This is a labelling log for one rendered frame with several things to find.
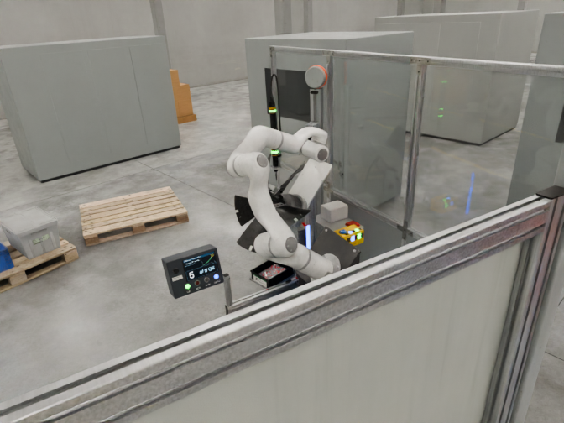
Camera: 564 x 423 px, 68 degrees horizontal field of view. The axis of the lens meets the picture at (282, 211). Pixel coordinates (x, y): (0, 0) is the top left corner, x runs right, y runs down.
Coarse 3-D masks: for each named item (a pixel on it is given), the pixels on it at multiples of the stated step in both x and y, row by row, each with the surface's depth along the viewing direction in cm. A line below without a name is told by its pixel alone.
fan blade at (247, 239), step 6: (252, 222) 272; (258, 222) 272; (246, 228) 273; (252, 228) 271; (258, 228) 270; (264, 228) 271; (246, 234) 272; (252, 234) 270; (258, 234) 270; (240, 240) 272; (246, 240) 270; (252, 240) 269; (246, 246) 270
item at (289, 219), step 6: (276, 210) 261; (282, 210) 260; (288, 210) 259; (294, 210) 258; (300, 210) 256; (306, 210) 254; (282, 216) 254; (288, 216) 253; (294, 216) 251; (300, 216) 249; (288, 222) 248; (294, 222) 246
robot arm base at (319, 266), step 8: (312, 256) 200; (320, 256) 205; (328, 256) 215; (312, 264) 199; (320, 264) 202; (328, 264) 207; (336, 264) 209; (304, 272) 202; (312, 272) 202; (320, 272) 203; (328, 272) 206; (336, 272) 207; (312, 280) 216
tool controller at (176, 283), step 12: (192, 252) 208; (204, 252) 206; (216, 252) 209; (168, 264) 198; (180, 264) 201; (192, 264) 204; (204, 264) 207; (216, 264) 209; (168, 276) 201; (180, 276) 202; (204, 276) 207; (180, 288) 202; (192, 288) 205; (204, 288) 208
